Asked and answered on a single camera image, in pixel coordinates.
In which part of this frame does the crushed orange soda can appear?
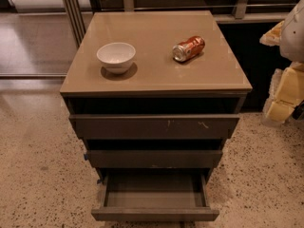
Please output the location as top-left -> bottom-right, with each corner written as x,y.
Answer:
172,36 -> 205,63

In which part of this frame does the grey drawer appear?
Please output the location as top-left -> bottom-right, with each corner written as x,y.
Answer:
91,172 -> 219,222
69,114 -> 239,140
85,150 -> 222,168

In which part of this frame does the metal railing frame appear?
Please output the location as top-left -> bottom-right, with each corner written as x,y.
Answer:
63,0 -> 299,44

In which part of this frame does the grey drawer cabinet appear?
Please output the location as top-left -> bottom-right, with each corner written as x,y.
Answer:
59,10 -> 254,185

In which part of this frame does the dark object at right edge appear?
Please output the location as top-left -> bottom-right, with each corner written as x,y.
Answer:
292,101 -> 304,120

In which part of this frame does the grey middle drawer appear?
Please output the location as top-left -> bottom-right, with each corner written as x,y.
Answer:
85,150 -> 222,168

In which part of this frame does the grey bottom drawer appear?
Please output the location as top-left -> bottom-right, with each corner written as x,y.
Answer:
91,172 -> 219,222

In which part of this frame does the white ceramic bowl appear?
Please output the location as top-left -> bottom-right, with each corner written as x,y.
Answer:
96,42 -> 136,74

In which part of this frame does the grey top drawer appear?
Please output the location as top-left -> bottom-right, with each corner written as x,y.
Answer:
69,114 -> 239,140

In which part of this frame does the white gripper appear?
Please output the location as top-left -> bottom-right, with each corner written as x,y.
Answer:
259,0 -> 304,124

